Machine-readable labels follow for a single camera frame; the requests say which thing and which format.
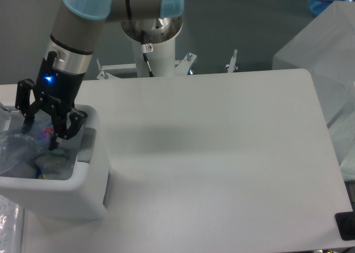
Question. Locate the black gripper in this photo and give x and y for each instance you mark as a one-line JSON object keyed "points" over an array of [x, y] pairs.
{"points": [[54, 93]]}

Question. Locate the clear plastic water bottle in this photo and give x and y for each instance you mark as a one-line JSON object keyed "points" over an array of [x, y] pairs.
{"points": [[19, 150]]}

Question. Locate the white paper wrapper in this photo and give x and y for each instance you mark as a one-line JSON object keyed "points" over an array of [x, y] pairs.
{"points": [[57, 164]]}

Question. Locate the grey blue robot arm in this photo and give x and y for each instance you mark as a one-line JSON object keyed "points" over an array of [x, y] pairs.
{"points": [[73, 39]]}

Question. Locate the white trash can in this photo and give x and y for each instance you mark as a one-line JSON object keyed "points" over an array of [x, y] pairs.
{"points": [[71, 181]]}

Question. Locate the blue snack packet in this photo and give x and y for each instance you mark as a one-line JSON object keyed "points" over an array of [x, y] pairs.
{"points": [[38, 174]]}

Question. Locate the clear plastic sheet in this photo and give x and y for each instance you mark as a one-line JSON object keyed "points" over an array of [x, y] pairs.
{"points": [[12, 219]]}

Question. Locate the translucent white plastic box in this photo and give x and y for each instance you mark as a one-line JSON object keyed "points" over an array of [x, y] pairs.
{"points": [[325, 48]]}

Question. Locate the black device at table edge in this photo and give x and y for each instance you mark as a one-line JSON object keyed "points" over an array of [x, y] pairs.
{"points": [[345, 223]]}

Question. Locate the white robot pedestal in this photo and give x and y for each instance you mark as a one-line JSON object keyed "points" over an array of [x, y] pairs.
{"points": [[161, 59]]}

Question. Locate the white pedestal foot frame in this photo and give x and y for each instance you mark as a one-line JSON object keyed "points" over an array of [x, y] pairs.
{"points": [[148, 65]]}

